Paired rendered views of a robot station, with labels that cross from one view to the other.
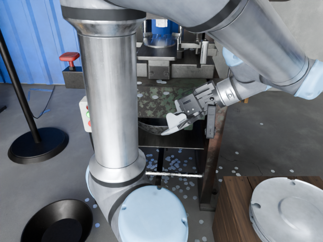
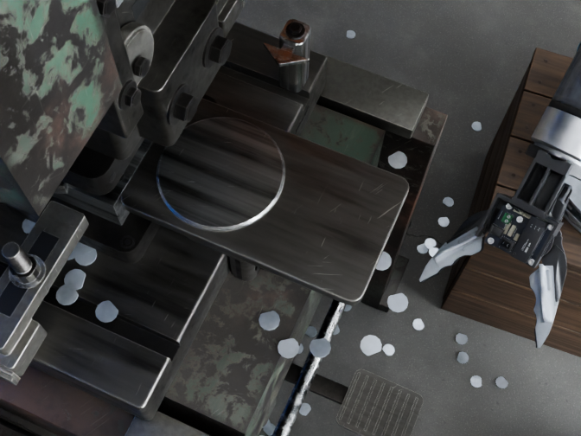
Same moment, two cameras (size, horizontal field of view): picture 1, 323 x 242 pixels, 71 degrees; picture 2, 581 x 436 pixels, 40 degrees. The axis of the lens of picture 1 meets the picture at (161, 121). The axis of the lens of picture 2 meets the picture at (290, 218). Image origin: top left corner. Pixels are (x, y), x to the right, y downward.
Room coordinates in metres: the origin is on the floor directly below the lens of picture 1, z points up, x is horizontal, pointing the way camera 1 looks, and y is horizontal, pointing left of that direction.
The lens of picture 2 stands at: (0.74, 0.33, 1.47)
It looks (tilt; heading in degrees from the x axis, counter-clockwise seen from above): 65 degrees down; 289
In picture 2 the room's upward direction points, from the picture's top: 2 degrees clockwise
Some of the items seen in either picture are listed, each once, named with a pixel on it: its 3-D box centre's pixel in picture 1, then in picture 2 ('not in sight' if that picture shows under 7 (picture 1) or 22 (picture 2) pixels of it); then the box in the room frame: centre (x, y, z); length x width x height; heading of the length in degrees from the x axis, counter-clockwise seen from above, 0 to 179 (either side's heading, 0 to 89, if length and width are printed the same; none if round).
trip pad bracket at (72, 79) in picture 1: (81, 89); not in sight; (0.84, 0.32, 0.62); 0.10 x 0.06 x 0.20; 86
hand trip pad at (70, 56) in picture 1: (71, 64); not in sight; (0.84, 0.34, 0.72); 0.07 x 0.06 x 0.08; 176
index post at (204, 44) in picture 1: (204, 51); (294, 54); (0.91, -0.17, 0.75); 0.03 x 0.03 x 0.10; 86
